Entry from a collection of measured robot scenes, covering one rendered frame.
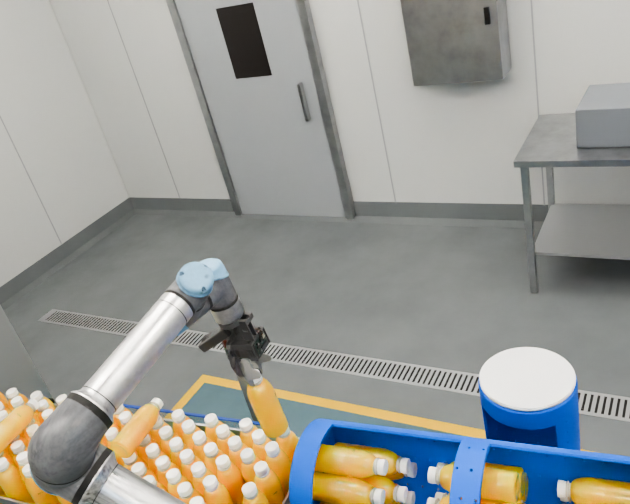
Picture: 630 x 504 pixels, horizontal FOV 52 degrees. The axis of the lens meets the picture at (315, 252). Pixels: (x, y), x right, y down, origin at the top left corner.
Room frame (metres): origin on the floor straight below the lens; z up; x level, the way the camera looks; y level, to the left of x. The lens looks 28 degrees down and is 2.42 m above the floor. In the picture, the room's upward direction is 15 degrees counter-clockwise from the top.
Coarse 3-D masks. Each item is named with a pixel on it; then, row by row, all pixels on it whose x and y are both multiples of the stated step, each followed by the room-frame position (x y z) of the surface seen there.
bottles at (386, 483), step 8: (400, 456) 1.25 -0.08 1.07; (416, 464) 1.22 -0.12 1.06; (416, 472) 1.21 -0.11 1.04; (368, 480) 1.18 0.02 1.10; (376, 480) 1.17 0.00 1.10; (384, 480) 1.17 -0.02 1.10; (384, 488) 1.14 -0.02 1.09; (392, 488) 1.14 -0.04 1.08; (400, 488) 1.14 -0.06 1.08; (392, 496) 1.13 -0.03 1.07; (400, 496) 1.12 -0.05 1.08; (408, 496) 1.16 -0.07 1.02; (440, 496) 1.09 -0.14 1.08
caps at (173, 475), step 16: (16, 400) 1.93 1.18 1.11; (0, 416) 1.86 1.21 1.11; (128, 416) 1.68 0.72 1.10; (160, 416) 1.63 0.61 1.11; (176, 416) 1.61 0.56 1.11; (208, 416) 1.57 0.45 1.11; (32, 432) 1.73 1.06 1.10; (112, 432) 1.62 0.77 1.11; (160, 432) 1.56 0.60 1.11; (16, 448) 1.67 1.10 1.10; (176, 448) 1.48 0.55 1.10; (0, 464) 1.61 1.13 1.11; (160, 464) 1.42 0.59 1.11; (176, 480) 1.36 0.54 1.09
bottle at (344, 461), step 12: (324, 444) 1.25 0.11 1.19; (324, 456) 1.21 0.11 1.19; (336, 456) 1.20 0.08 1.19; (348, 456) 1.18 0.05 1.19; (360, 456) 1.17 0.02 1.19; (372, 456) 1.17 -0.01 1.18; (324, 468) 1.19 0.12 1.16; (336, 468) 1.18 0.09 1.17; (348, 468) 1.16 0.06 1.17; (360, 468) 1.15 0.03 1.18; (372, 468) 1.15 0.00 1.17
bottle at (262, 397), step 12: (264, 384) 1.33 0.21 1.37; (252, 396) 1.32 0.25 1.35; (264, 396) 1.31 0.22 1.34; (276, 396) 1.34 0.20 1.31; (264, 408) 1.31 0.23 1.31; (276, 408) 1.32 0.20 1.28; (264, 420) 1.31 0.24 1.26; (276, 420) 1.31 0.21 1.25; (264, 432) 1.33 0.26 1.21; (276, 432) 1.31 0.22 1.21
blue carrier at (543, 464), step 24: (312, 432) 1.25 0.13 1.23; (336, 432) 1.36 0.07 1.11; (360, 432) 1.32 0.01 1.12; (384, 432) 1.21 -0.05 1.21; (408, 432) 1.18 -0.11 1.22; (432, 432) 1.18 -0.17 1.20; (312, 456) 1.18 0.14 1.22; (408, 456) 1.26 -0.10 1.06; (432, 456) 1.23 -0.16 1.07; (456, 456) 1.06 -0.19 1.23; (480, 456) 1.04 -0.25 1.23; (504, 456) 1.14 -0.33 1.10; (528, 456) 1.11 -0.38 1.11; (552, 456) 1.08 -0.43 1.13; (576, 456) 0.99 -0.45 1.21; (600, 456) 0.97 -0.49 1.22; (624, 456) 0.97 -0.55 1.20; (312, 480) 1.14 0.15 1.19; (408, 480) 1.23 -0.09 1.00; (456, 480) 1.00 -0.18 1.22; (480, 480) 0.98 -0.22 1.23; (528, 480) 1.10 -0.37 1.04; (552, 480) 1.08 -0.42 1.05; (624, 480) 1.00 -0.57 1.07
